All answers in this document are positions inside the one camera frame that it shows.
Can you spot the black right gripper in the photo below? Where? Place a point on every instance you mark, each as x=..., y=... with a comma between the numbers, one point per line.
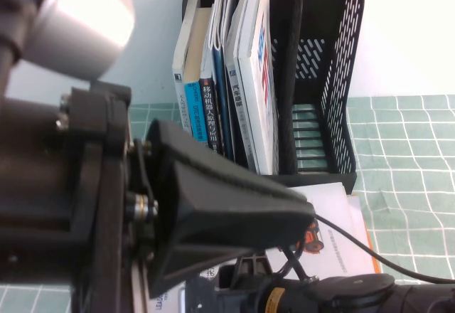
x=241, y=291

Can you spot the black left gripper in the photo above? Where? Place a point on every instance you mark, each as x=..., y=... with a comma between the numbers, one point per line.
x=53, y=185

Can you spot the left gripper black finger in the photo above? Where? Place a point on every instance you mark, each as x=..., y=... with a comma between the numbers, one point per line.
x=199, y=153
x=220, y=220

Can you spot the red and white Leador brochure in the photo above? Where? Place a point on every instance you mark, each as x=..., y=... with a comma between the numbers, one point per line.
x=337, y=227

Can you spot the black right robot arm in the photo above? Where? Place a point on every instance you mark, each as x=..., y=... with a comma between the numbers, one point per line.
x=355, y=295

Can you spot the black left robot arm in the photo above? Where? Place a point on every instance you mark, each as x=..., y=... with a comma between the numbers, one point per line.
x=14, y=0

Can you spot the cyan-spined book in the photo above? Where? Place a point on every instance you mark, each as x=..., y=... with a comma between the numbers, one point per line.
x=195, y=114

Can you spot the black-spined mobile robot book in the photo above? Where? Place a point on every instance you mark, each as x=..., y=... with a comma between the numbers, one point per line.
x=209, y=114

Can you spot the thin dark blue book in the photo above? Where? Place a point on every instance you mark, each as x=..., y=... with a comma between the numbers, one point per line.
x=222, y=106

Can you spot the white-spined book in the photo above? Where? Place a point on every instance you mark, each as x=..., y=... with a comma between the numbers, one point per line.
x=179, y=89

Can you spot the grey-spined car suspension book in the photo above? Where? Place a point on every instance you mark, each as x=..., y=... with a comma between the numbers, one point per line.
x=239, y=96

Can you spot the orange-edged white book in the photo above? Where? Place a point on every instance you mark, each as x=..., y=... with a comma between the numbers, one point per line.
x=359, y=213

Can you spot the black plastic book holder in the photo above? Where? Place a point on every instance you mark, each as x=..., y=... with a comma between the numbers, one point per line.
x=341, y=78

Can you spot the white magazine blue red print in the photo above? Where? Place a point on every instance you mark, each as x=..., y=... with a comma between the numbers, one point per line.
x=263, y=131

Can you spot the white stapled booklet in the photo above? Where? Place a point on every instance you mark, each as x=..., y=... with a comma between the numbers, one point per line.
x=217, y=14

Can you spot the white thin booklet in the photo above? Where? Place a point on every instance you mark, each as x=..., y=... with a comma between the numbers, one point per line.
x=232, y=3

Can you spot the green checked tablecloth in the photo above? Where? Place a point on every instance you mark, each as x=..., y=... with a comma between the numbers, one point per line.
x=409, y=167

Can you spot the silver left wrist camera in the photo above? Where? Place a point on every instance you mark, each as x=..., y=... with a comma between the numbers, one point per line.
x=78, y=25

